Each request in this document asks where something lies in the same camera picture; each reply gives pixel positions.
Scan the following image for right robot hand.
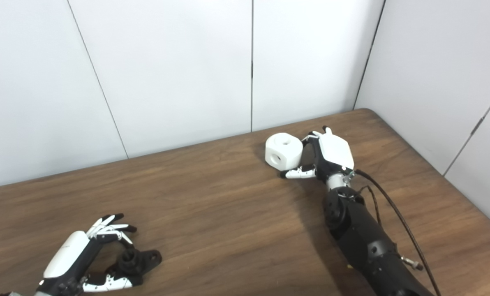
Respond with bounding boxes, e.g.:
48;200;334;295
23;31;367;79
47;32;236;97
281;127;355;181

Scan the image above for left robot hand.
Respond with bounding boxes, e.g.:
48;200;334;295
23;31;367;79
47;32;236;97
35;213;138;294

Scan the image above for round white piece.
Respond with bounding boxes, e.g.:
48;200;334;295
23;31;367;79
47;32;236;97
265;133;303;171

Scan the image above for black flanged holder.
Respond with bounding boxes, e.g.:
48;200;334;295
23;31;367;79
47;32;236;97
105;248;162;286

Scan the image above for small silver connector plug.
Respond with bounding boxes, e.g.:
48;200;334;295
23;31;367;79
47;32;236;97
400;256;424;271

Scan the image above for thin black wire loop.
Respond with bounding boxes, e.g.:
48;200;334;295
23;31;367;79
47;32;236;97
354;185;382;224

